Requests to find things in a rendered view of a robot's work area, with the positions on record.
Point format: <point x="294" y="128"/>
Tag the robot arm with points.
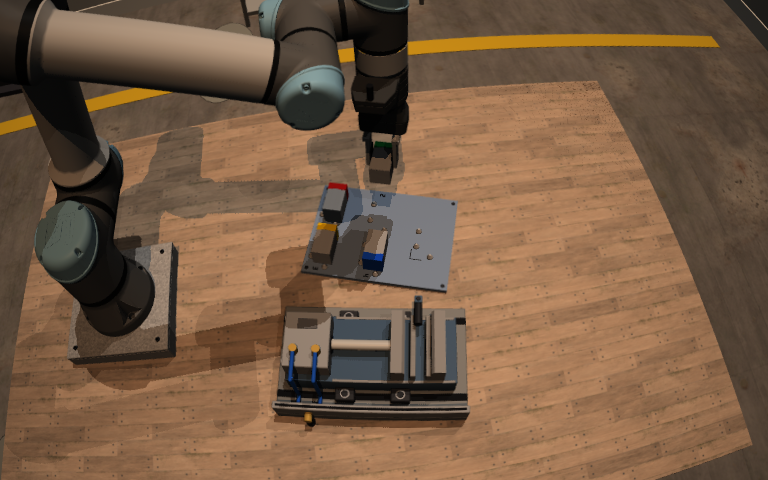
<point x="302" y="77"/>

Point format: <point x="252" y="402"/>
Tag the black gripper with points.
<point x="376" y="91"/>

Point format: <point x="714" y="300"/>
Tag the tan flat bar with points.
<point x="412" y="349"/>

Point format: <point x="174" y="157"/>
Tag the grey flat bar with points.
<point x="428" y="348"/>

